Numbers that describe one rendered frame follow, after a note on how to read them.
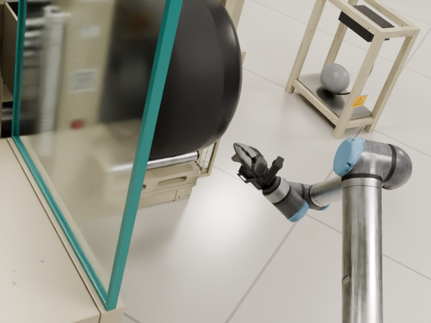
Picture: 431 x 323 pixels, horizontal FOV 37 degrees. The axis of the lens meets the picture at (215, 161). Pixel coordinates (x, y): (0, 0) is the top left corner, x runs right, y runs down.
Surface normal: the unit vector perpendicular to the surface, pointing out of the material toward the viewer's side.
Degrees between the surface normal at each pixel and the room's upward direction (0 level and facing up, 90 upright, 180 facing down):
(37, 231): 0
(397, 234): 0
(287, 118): 0
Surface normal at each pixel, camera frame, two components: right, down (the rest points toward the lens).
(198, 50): 0.54, -0.06
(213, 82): 0.56, 0.25
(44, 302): 0.23, -0.77
